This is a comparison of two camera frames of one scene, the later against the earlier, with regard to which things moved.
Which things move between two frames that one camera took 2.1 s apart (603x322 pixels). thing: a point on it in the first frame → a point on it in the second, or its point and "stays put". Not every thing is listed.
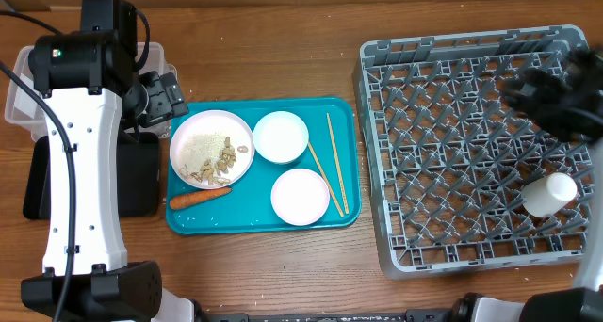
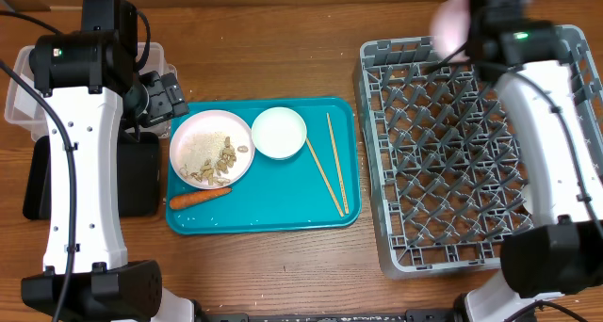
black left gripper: x=166 y=98 stays put
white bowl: x=281 y=137 stays put
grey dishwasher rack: x=459 y=180 stays put
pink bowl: x=300 y=197 → x=450 y=27
